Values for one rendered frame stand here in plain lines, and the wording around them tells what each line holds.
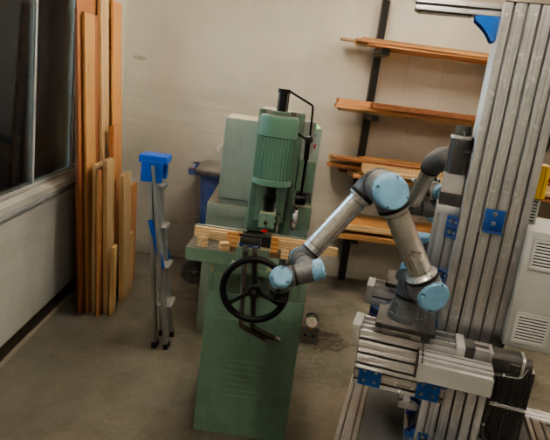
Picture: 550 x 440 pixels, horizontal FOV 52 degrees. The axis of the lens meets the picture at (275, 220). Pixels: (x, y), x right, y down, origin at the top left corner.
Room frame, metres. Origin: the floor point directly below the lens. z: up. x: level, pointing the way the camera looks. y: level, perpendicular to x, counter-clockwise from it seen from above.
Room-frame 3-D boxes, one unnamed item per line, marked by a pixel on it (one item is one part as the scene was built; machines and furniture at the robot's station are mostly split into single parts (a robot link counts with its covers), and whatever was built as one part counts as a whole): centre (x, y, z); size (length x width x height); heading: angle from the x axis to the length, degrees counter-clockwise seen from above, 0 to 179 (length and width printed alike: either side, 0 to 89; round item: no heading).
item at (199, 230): (2.53, 0.07, 0.93); 0.60 x 0.02 x 0.05; 88
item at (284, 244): (2.51, -0.01, 0.92); 0.60 x 0.02 x 0.04; 88
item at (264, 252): (2.32, 0.07, 0.92); 0.15 x 0.13 x 0.09; 88
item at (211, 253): (2.41, 0.07, 0.87); 0.61 x 0.30 x 0.06; 88
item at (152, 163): (3.22, 0.68, 0.58); 0.27 x 0.25 x 1.16; 91
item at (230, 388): (2.63, 0.03, 0.36); 0.58 x 0.45 x 0.71; 178
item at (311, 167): (2.72, -0.12, 1.23); 0.09 x 0.08 x 0.15; 178
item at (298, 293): (2.64, 0.03, 0.76); 0.57 x 0.45 x 0.09; 178
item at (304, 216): (2.69, -0.13, 1.02); 0.09 x 0.07 x 0.12; 88
